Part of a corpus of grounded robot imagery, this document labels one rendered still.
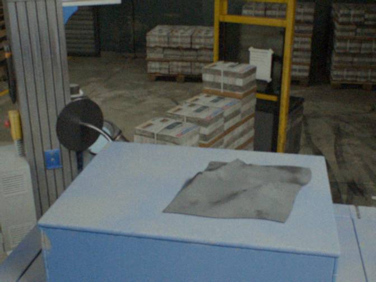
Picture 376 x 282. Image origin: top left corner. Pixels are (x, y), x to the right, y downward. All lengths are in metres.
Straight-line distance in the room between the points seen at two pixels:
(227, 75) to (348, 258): 2.97
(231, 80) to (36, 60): 2.03
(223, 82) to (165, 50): 4.42
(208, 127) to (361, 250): 2.45
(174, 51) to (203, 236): 7.58
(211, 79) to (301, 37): 4.38
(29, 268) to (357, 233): 0.85
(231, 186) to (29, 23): 1.59
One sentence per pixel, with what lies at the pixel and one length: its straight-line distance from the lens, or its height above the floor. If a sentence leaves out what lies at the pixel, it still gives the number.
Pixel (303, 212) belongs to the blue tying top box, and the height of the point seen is 1.75.
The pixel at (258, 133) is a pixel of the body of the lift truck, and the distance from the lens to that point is 4.93.
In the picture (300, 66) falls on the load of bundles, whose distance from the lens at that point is 8.48.
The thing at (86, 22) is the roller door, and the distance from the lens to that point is 10.72.
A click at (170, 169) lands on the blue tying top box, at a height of 1.75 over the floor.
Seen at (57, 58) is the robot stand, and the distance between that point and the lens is 2.52.
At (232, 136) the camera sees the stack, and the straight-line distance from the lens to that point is 4.09.
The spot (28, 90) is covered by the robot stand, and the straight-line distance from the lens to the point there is 2.53.
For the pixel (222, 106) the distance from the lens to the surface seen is 3.92.
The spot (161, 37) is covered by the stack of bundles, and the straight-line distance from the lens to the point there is 8.49.
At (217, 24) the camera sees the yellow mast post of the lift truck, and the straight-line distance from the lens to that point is 4.69.
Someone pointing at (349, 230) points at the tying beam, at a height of 1.55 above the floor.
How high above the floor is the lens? 2.28
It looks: 22 degrees down
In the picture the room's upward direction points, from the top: straight up
